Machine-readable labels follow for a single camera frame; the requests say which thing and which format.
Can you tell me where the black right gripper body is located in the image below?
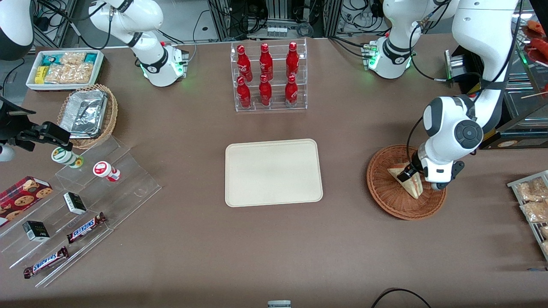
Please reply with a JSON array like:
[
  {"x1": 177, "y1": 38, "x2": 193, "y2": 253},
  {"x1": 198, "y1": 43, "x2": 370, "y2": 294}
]
[{"x1": 16, "y1": 128, "x2": 43, "y2": 151}]

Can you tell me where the triangular sandwich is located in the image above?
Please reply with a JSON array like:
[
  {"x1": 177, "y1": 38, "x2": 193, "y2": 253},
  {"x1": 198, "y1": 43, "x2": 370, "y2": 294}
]
[{"x1": 387, "y1": 163, "x2": 424, "y2": 200}]

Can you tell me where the brown round wicker basket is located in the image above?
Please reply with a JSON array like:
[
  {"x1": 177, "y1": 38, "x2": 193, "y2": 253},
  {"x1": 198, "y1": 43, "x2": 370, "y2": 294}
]
[{"x1": 366, "y1": 144, "x2": 448, "y2": 221}]

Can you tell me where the aluminium foil tray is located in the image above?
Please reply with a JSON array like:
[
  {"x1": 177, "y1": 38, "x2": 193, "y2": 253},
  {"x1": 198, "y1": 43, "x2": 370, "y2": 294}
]
[{"x1": 59, "y1": 89, "x2": 108, "y2": 139}]

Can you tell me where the light tan wicker basket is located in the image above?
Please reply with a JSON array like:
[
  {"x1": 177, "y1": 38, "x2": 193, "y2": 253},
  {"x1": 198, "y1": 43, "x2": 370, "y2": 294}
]
[{"x1": 57, "y1": 83, "x2": 118, "y2": 150}]

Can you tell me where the beige plastic tray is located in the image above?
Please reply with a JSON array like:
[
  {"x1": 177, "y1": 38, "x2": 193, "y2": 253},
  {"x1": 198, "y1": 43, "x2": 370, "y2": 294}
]
[{"x1": 225, "y1": 138, "x2": 324, "y2": 208}]

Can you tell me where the yogurt bottle green label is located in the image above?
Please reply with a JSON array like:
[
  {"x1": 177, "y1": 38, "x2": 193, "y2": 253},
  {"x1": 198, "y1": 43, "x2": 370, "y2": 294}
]
[{"x1": 51, "y1": 146, "x2": 85, "y2": 169}]

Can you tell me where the white rectangular snack bin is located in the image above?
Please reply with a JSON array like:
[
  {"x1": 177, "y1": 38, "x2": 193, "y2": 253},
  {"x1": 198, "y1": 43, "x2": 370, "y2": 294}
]
[{"x1": 26, "y1": 49, "x2": 104, "y2": 92}]

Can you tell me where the red chocolate chip cookie box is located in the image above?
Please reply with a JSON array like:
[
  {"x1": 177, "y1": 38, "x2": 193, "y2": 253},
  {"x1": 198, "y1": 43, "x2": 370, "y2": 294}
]
[{"x1": 0, "y1": 176, "x2": 54, "y2": 227}]

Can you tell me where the large clear nut bag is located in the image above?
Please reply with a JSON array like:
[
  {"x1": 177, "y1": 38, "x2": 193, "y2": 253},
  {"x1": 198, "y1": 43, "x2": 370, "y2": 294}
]
[{"x1": 45, "y1": 63, "x2": 94, "y2": 85}]

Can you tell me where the yogurt bottle red label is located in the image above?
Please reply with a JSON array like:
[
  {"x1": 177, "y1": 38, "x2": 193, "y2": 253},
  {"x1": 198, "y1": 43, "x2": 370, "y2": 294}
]
[{"x1": 93, "y1": 161, "x2": 121, "y2": 183}]

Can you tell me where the small black box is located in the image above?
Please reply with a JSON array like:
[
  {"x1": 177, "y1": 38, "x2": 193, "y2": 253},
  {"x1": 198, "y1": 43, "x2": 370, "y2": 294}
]
[
  {"x1": 63, "y1": 192, "x2": 87, "y2": 215},
  {"x1": 22, "y1": 220, "x2": 51, "y2": 242}
]

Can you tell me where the small clear nut bag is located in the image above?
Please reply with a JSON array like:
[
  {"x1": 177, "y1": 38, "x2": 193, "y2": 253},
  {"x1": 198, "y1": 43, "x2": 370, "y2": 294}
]
[{"x1": 60, "y1": 51, "x2": 86, "y2": 67}]

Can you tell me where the clear acrylic stepped shelf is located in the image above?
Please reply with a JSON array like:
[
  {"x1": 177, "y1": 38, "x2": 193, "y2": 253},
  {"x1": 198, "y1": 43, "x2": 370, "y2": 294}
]
[
  {"x1": 0, "y1": 188, "x2": 115, "y2": 288},
  {"x1": 55, "y1": 135, "x2": 162, "y2": 229}
]

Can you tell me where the Snickers chocolate bar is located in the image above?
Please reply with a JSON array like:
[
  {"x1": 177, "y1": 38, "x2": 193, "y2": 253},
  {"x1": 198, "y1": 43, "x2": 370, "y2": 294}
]
[
  {"x1": 24, "y1": 246, "x2": 70, "y2": 279},
  {"x1": 66, "y1": 213, "x2": 107, "y2": 244}
]

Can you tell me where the red cola bottle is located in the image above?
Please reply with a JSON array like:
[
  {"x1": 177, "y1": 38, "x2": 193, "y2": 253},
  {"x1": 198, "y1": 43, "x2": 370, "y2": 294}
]
[
  {"x1": 285, "y1": 75, "x2": 299, "y2": 107},
  {"x1": 259, "y1": 74, "x2": 273, "y2": 107},
  {"x1": 286, "y1": 41, "x2": 300, "y2": 80},
  {"x1": 259, "y1": 43, "x2": 274, "y2": 82},
  {"x1": 236, "y1": 44, "x2": 253, "y2": 83},
  {"x1": 236, "y1": 76, "x2": 252, "y2": 109}
]

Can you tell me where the clear acrylic bottle rack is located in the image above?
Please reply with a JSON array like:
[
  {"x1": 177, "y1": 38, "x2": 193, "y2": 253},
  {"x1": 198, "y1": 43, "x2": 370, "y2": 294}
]
[{"x1": 230, "y1": 38, "x2": 308, "y2": 113}]

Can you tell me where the red sausage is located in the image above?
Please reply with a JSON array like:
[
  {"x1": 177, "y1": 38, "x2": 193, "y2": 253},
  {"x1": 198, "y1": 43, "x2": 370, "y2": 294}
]
[{"x1": 523, "y1": 38, "x2": 548, "y2": 65}]

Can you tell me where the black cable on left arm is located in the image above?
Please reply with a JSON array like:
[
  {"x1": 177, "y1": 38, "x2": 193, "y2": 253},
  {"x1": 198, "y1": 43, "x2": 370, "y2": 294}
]
[{"x1": 406, "y1": 118, "x2": 424, "y2": 165}]

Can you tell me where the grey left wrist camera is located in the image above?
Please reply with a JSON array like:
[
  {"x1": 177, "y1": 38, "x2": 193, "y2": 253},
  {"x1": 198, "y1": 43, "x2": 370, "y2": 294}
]
[{"x1": 432, "y1": 161, "x2": 465, "y2": 191}]

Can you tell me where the grey wire snack tray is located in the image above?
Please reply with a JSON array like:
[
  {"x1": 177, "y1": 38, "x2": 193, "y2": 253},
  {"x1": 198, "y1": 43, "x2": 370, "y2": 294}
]
[{"x1": 507, "y1": 170, "x2": 548, "y2": 261}]

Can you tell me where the black looped cable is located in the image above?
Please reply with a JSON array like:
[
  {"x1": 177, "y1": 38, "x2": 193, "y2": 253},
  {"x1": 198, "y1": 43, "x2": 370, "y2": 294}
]
[{"x1": 371, "y1": 288, "x2": 432, "y2": 308}]

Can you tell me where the aluminium frame equipment rack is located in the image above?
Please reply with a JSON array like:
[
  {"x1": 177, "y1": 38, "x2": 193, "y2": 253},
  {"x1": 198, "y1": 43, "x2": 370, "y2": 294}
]
[{"x1": 205, "y1": 0, "x2": 343, "y2": 41}]

